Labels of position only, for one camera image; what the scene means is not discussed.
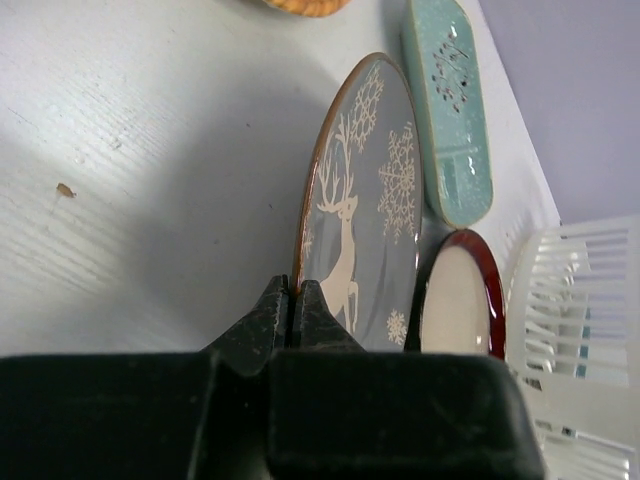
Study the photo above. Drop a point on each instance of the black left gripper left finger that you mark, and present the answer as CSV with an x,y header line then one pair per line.
x,y
247,345

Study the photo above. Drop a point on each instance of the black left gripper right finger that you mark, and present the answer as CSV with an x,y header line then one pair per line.
x,y
314,328

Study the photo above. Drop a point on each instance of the grey reindeer plate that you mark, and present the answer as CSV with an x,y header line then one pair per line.
x,y
361,213

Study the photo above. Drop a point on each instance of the red rimmed beige bowl plate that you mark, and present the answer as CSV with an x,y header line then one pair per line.
x,y
459,308

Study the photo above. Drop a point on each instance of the white plastic basket bin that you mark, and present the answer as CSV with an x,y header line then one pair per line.
x,y
573,344

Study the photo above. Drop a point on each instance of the light teal rectangular plate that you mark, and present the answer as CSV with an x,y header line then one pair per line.
x,y
442,70

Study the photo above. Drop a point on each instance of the orange woven round plate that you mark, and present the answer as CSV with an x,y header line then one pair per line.
x,y
308,8

